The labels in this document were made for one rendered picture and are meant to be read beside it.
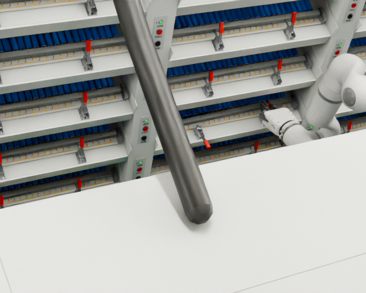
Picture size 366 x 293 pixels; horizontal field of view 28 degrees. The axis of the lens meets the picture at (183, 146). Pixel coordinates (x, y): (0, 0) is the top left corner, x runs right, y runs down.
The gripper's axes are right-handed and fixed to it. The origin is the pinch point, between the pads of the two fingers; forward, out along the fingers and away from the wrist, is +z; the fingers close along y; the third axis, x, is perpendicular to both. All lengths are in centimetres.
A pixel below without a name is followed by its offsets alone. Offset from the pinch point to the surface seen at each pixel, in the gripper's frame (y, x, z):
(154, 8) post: -52, 50, -9
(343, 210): -93, 100, -143
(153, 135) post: -45.7, -1.0, -3.2
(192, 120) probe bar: -28.1, -2.6, 3.1
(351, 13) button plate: 20.7, 38.4, -8.1
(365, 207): -91, 100, -143
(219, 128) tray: -18.2, -6.8, 0.6
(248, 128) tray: -7.0, -7.7, -1.2
